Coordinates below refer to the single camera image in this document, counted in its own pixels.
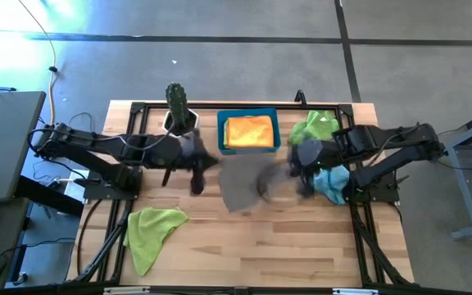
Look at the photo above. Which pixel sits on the blue plastic bin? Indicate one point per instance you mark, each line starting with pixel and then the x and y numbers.
pixel 248 111

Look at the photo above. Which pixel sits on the blue microfiber towel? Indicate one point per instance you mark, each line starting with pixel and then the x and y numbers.
pixel 332 184

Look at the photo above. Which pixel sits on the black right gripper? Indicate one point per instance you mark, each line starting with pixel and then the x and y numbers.
pixel 316 157

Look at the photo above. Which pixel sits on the lime green microfiber towel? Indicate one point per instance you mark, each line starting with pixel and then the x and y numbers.
pixel 314 125
pixel 150 237

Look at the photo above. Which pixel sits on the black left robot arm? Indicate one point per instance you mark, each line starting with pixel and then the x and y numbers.
pixel 96 143

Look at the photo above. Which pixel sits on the grey desk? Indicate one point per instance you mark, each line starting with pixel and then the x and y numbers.
pixel 6 143

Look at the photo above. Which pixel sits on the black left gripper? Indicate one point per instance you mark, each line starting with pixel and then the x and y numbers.
pixel 191 153

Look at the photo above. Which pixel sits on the green cactus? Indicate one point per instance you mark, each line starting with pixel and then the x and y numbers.
pixel 177 104

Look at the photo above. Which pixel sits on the white box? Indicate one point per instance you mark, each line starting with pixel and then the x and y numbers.
pixel 72 188

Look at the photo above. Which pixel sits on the grey metal table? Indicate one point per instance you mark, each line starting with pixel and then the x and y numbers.
pixel 465 164

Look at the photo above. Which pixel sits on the orange microfiber towel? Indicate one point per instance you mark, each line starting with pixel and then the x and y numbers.
pixel 250 132

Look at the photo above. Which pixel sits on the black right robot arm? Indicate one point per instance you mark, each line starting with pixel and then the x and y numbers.
pixel 391 139

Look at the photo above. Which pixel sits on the black aluminium table frame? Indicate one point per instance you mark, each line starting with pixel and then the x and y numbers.
pixel 240 105

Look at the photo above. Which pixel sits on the grey microfiber towel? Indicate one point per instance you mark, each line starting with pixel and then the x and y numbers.
pixel 240 184

